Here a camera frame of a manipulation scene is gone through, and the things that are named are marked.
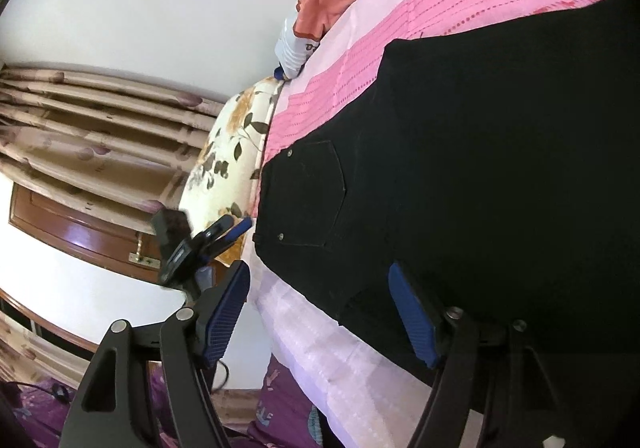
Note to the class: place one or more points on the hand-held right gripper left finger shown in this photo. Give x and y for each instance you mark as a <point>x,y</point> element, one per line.
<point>225,313</point>

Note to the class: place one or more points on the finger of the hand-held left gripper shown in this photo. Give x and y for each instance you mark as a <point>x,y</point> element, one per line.
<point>215,230</point>
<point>237,234</point>

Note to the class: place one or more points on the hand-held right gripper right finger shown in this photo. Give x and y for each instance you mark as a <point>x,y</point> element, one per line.
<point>412,318</point>

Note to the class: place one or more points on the black pants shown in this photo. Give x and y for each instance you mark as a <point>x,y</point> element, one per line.
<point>475,152</point>

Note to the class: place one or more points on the brass door latch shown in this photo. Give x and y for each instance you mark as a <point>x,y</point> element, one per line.
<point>142,253</point>

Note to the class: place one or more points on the white floral pillow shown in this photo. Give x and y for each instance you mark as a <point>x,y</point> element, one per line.
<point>225,167</point>

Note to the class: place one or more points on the brown wooden door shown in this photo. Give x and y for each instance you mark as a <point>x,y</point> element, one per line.
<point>75,233</point>

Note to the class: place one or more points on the beige floral curtain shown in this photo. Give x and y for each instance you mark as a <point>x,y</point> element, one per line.
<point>100,137</point>

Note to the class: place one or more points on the pink striped bedspread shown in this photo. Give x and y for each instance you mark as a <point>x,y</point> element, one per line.
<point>350,77</point>

